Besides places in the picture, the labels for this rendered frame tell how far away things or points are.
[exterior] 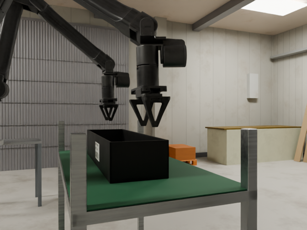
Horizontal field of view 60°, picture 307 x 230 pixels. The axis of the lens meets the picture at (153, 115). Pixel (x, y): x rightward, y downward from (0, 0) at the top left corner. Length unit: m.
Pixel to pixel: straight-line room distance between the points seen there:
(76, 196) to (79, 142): 0.10
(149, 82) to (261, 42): 7.88
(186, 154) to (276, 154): 2.30
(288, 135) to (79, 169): 6.85
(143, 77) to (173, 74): 6.06
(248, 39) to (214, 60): 1.32
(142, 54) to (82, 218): 0.40
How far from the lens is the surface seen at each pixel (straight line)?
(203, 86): 7.10
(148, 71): 0.66
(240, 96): 7.78
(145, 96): 0.61
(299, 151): 7.23
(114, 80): 1.26
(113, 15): 0.75
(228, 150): 6.09
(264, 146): 6.74
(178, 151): 5.74
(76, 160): 0.54
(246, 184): 0.72
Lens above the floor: 1.14
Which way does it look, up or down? level
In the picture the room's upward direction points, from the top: straight up
